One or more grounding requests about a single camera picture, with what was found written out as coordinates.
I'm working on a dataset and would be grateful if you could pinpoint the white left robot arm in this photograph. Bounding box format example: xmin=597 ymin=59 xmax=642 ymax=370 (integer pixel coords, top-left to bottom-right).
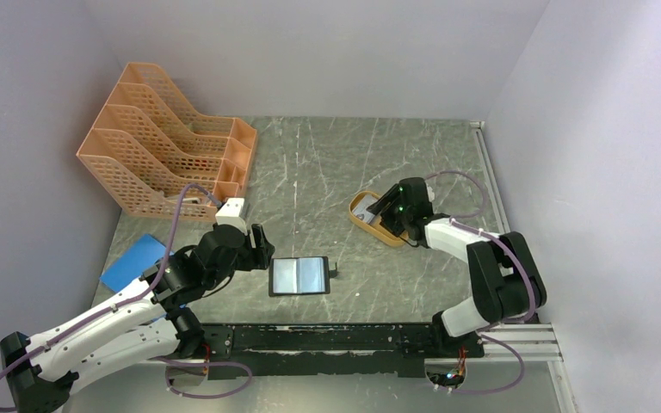
xmin=0 ymin=224 xmax=275 ymax=412

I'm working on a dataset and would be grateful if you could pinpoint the black leather card holder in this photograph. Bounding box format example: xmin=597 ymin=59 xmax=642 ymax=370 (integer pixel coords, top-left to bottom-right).
xmin=269 ymin=256 xmax=338 ymax=297

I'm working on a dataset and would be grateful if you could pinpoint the orange oval tray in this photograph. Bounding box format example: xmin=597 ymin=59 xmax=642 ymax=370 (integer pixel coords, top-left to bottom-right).
xmin=348 ymin=190 xmax=409 ymax=247

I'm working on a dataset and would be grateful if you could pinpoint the blue folder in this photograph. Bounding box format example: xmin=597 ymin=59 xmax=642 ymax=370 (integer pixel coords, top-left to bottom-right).
xmin=100 ymin=234 xmax=165 ymax=293

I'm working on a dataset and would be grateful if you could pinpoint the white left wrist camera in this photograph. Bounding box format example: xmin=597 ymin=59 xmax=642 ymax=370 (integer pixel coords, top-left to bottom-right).
xmin=215 ymin=197 xmax=248 ymax=233

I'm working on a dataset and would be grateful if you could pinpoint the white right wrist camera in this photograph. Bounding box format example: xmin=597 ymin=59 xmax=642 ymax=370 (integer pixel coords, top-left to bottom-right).
xmin=425 ymin=184 xmax=436 ymax=202

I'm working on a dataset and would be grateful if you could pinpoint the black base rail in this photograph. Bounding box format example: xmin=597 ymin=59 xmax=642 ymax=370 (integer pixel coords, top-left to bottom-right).
xmin=195 ymin=323 xmax=485 ymax=379

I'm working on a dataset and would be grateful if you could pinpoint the credit card in tray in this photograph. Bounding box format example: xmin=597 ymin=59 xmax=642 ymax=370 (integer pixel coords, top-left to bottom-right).
xmin=353 ymin=194 xmax=377 ymax=225

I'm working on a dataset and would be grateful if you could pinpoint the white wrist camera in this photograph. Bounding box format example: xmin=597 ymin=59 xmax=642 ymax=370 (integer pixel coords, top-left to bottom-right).
xmin=215 ymin=197 xmax=248 ymax=233
xmin=425 ymin=184 xmax=436 ymax=202

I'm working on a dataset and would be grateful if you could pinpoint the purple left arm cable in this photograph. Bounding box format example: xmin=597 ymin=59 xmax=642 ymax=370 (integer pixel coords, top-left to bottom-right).
xmin=0 ymin=183 xmax=254 ymax=413

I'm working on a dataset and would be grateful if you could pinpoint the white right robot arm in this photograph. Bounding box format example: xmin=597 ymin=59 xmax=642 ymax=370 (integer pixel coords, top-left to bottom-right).
xmin=362 ymin=177 xmax=547 ymax=356

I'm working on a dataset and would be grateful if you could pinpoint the orange mesh file organizer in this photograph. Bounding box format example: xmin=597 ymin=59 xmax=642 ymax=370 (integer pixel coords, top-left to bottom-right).
xmin=77 ymin=62 xmax=258 ymax=222

